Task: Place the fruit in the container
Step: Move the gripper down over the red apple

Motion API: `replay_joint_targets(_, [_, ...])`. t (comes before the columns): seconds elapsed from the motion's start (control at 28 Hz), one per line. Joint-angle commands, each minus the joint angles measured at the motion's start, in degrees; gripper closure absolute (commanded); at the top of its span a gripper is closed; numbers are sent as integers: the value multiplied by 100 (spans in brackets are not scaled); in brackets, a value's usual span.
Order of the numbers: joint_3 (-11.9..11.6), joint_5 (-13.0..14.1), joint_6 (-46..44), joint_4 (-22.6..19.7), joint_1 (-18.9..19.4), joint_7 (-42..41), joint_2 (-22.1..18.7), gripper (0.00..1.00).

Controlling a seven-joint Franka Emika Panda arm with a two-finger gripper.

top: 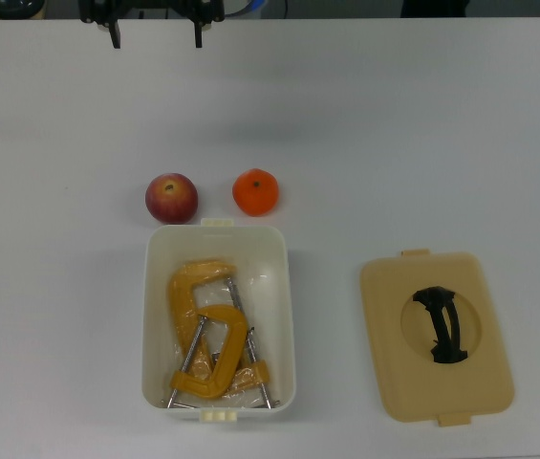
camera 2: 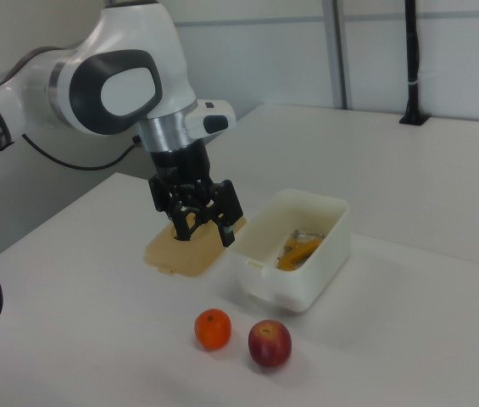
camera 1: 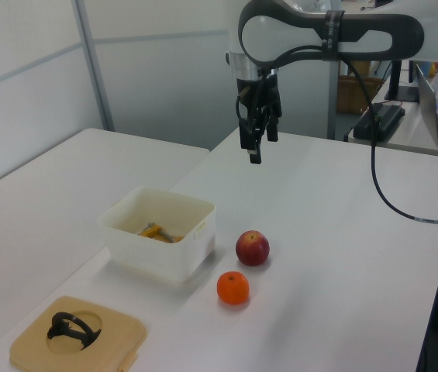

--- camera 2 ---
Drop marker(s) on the white plastic container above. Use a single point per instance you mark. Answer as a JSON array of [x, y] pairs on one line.
[[307, 280]]

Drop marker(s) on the grey partition post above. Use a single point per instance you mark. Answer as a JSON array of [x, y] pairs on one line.
[[341, 51]]

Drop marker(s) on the red toy apple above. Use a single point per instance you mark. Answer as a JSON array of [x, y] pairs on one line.
[[269, 343]]

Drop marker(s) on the beige container lid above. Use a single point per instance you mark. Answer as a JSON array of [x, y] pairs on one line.
[[188, 256]]

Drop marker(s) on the yellow item in clear wrap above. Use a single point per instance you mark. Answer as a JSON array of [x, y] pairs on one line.
[[294, 252]]

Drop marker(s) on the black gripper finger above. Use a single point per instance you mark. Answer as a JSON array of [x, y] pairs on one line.
[[163, 195], [230, 203]]

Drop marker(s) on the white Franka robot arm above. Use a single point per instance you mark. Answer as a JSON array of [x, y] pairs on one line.
[[95, 55]]

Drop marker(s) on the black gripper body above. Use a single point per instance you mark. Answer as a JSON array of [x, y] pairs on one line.
[[182, 163]]

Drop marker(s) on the black pole with base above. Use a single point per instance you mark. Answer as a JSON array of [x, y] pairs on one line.
[[412, 63]]

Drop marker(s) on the orange toy fruit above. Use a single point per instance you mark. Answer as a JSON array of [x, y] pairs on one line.
[[213, 328]]

